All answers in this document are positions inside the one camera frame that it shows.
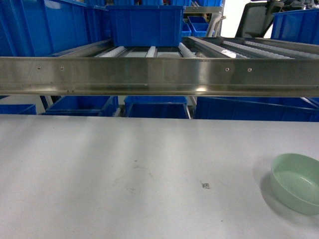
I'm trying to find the grey office chair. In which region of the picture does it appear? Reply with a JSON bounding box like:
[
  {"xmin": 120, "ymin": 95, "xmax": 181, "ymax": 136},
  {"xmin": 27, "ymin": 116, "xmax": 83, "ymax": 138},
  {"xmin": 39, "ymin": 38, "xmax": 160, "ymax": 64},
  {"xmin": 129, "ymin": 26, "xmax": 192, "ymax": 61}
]
[{"xmin": 235, "ymin": 1, "xmax": 274, "ymax": 38}]

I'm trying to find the blue bin far left low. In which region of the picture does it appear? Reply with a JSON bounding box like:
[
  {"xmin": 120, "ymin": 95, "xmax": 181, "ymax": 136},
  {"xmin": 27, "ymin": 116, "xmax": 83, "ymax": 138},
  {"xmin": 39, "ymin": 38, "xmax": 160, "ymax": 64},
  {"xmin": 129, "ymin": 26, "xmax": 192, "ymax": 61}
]
[{"xmin": 0, "ymin": 104, "xmax": 37, "ymax": 115}]

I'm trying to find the small blue bin background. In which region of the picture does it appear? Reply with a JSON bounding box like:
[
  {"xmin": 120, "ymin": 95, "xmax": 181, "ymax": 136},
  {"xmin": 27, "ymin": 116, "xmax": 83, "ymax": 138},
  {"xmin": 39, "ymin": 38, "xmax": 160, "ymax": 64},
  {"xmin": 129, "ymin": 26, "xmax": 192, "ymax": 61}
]
[{"xmin": 187, "ymin": 16, "xmax": 209, "ymax": 37}]

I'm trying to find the steel shelf front rail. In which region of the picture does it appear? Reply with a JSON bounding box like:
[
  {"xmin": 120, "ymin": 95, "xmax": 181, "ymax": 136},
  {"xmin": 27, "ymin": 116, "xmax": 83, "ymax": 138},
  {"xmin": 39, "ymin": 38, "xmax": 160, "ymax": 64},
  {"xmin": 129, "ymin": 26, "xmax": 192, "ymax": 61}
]
[{"xmin": 0, "ymin": 57, "xmax": 319, "ymax": 97}]

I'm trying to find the blue bin on rollers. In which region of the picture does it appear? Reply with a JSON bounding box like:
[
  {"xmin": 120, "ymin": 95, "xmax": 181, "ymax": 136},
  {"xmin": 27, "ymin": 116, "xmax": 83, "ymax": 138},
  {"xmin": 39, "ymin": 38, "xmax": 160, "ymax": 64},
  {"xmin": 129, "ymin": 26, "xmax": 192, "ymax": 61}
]
[{"xmin": 108, "ymin": 5, "xmax": 185, "ymax": 47}]

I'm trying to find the blue bin upper right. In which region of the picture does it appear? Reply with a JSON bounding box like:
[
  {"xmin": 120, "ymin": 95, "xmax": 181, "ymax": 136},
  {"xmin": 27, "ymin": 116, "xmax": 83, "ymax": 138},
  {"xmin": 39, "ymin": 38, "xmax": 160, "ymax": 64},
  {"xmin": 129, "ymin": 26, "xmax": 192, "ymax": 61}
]
[{"xmin": 271, "ymin": 8, "xmax": 319, "ymax": 44}]

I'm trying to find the white roller track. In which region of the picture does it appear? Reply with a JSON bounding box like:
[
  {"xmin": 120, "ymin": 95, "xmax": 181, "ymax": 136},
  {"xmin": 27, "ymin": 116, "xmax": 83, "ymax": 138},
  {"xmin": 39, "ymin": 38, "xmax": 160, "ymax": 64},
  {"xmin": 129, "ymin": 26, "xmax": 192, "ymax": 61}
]
[{"xmin": 178, "ymin": 43, "xmax": 196, "ymax": 58}]

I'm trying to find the blue bin below centre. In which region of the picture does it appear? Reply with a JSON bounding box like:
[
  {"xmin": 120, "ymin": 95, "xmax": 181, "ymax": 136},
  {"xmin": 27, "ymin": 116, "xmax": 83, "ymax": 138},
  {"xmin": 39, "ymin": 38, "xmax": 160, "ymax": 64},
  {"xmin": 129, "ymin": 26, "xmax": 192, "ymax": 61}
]
[{"xmin": 124, "ymin": 96, "xmax": 190, "ymax": 119}]

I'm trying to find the QR code sticker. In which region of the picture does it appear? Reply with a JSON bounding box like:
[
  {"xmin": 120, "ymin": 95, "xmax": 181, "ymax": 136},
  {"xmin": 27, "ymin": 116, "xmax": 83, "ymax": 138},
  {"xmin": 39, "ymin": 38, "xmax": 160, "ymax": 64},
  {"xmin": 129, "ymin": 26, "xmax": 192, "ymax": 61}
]
[{"xmin": 201, "ymin": 183, "xmax": 211, "ymax": 189}]

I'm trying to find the blue bin below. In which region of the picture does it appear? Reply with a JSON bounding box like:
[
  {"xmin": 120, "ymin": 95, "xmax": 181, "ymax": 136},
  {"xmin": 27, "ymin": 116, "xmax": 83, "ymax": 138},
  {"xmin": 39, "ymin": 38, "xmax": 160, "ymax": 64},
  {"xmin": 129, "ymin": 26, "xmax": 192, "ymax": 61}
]
[
  {"xmin": 194, "ymin": 97, "xmax": 319, "ymax": 122},
  {"xmin": 124, "ymin": 96, "xmax": 190, "ymax": 119},
  {"xmin": 43, "ymin": 96, "xmax": 119, "ymax": 117}
]

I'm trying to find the large blue bin left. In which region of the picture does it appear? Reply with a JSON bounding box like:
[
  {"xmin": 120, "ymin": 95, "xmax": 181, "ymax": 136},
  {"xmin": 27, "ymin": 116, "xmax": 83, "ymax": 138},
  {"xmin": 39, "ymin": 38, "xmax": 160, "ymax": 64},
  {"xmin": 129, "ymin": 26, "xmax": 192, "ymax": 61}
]
[{"xmin": 0, "ymin": 0, "xmax": 111, "ymax": 57}]

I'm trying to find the blue bin below left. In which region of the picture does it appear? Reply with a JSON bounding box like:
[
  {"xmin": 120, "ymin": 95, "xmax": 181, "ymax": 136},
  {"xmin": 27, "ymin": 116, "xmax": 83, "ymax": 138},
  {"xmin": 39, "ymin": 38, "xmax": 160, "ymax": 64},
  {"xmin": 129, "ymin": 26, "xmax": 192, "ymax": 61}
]
[{"xmin": 43, "ymin": 96, "xmax": 119, "ymax": 117}]

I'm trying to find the green bowl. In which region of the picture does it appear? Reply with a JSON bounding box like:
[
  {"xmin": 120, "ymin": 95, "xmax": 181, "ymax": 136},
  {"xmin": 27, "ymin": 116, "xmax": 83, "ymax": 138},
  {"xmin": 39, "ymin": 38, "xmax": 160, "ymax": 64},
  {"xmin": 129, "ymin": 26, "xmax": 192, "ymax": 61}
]
[{"xmin": 270, "ymin": 153, "xmax": 319, "ymax": 216}]

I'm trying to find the blue bin below right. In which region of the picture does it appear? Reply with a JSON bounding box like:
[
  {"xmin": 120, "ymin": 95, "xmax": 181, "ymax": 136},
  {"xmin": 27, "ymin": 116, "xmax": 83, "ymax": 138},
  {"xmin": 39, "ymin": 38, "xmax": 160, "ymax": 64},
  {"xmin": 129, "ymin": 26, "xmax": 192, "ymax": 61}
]
[{"xmin": 194, "ymin": 97, "xmax": 319, "ymax": 122}]

